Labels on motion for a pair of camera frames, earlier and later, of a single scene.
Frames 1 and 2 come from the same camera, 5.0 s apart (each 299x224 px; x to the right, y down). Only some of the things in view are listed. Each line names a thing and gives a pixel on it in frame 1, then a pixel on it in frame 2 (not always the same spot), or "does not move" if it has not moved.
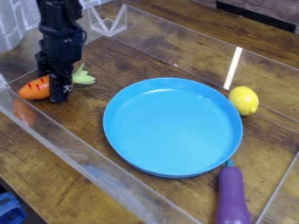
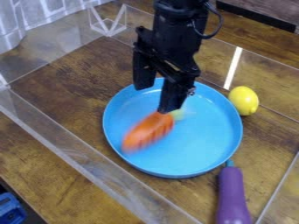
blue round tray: x=172 y=128 does not move
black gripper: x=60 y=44 → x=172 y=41
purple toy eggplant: x=232 y=209 does not move
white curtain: x=20 y=18 does not move
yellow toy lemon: x=244 y=97 does not move
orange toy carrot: x=36 y=89 → x=148 y=132
